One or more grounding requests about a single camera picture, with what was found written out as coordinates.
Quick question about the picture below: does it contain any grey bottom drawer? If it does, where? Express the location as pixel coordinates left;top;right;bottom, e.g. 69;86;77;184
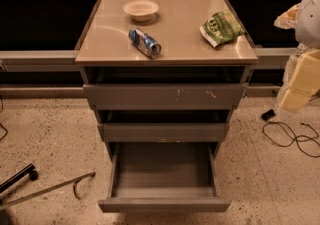
99;142;231;213

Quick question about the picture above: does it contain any grey drawer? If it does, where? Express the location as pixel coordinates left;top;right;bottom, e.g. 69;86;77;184
99;142;231;213
82;66;247;110
98;110;229;142

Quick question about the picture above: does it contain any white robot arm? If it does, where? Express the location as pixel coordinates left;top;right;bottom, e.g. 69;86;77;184
274;0;320;113

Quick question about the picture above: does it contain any grey drawer cabinet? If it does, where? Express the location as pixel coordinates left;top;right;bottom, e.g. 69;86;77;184
76;0;257;152

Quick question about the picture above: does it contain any grey middle drawer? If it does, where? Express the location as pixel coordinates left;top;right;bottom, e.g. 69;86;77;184
98;110;229;142

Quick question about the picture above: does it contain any grey top drawer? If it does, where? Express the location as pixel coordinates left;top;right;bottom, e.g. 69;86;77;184
82;66;247;110

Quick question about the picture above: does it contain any blue silver soda can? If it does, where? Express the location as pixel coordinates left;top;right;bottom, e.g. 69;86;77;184
128;28;161;59

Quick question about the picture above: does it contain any white bowl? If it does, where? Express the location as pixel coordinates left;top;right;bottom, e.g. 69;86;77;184
123;0;159;22

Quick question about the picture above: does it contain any green chip bag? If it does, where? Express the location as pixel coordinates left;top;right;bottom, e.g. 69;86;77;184
200;10;244;48

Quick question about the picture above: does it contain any grey metal rod with hook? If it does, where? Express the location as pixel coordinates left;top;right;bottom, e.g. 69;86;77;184
0;172;96;211

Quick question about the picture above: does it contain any black power adapter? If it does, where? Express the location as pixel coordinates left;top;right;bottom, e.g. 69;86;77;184
261;109;275;121

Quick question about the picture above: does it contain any black caster leg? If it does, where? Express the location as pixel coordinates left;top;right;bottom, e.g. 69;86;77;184
0;164;38;193

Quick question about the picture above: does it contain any black cable left edge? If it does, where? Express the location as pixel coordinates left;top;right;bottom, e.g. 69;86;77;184
0;95;9;142

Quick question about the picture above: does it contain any black floor cable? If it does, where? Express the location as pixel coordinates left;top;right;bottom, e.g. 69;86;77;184
262;120;320;159

